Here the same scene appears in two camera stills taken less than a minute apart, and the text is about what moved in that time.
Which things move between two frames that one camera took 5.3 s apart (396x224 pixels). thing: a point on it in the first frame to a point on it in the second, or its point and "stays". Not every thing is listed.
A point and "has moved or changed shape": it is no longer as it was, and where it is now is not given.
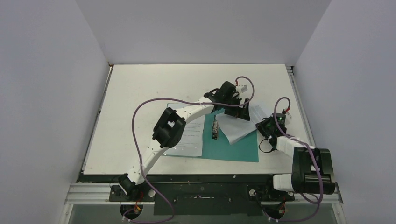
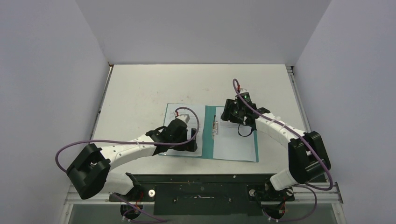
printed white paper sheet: (191, 143) stays
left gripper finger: (243, 113) to (194, 147)
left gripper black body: (233, 100) to (186, 146)
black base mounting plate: (194, 193) stays
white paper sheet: (235, 128) has moved or changed shape
